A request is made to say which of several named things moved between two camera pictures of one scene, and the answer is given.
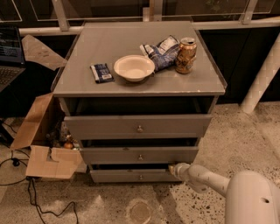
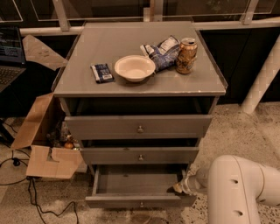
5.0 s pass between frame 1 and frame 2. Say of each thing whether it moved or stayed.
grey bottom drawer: moved
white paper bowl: stayed
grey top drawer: stayed
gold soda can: stayed
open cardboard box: stayed
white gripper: moved
